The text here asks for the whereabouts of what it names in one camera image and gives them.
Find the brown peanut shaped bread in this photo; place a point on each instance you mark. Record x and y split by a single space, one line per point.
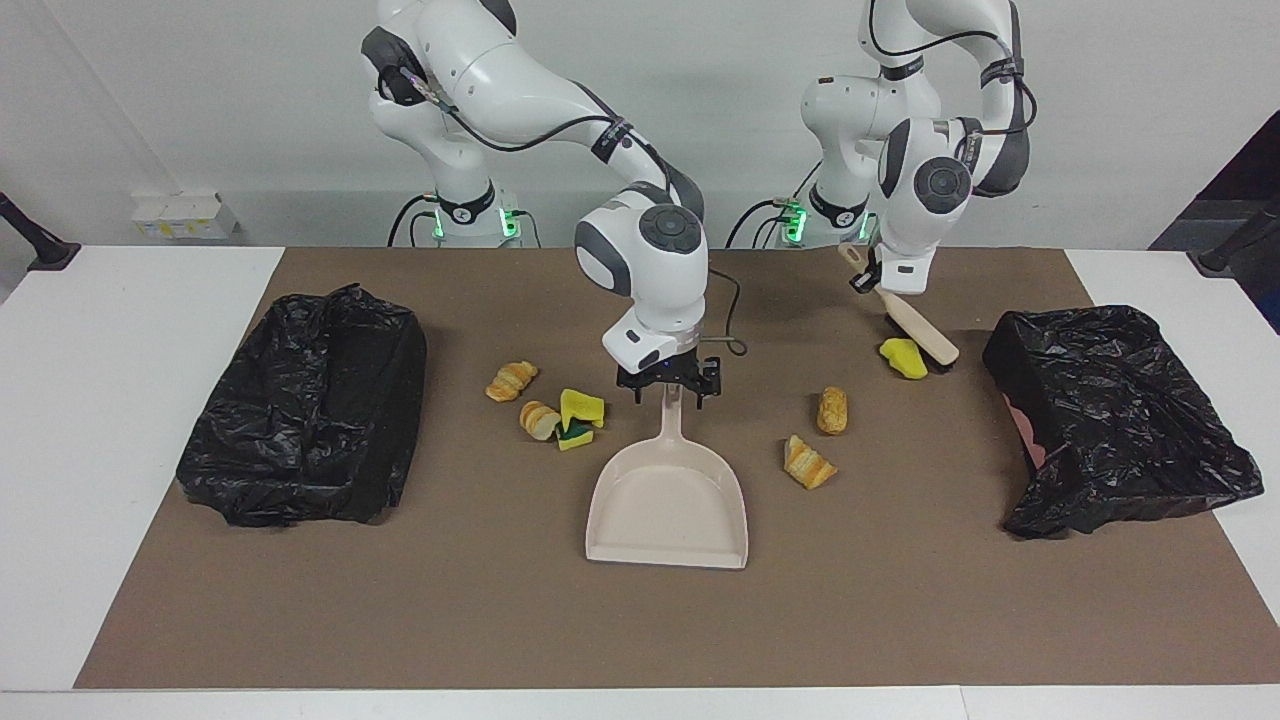
832 411

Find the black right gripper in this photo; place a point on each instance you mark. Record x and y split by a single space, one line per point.
690 368

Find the plain yellow sponge piece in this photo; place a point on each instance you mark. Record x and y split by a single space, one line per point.
903 358

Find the embossed yellow sponge piece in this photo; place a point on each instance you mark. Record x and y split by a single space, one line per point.
583 407

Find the black stand foot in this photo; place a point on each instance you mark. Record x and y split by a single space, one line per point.
40 245
1225 255

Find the beige plastic dustpan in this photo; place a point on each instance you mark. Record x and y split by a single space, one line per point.
665 500

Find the green and yellow sponge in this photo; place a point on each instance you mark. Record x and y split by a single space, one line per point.
575 437

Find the black bag lined pink bin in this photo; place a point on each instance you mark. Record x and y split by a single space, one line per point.
1120 420

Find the brown table mat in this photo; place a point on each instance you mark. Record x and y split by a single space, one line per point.
500 620

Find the beige hand brush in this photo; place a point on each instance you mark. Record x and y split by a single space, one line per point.
925 335

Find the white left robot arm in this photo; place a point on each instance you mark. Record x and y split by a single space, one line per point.
920 185

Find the striped croissant piece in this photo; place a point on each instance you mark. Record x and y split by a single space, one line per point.
512 381
540 420
808 463

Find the small white box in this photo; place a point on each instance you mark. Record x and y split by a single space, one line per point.
180 218

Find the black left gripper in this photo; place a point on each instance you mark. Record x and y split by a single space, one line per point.
866 280

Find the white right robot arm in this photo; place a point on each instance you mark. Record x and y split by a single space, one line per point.
500 60

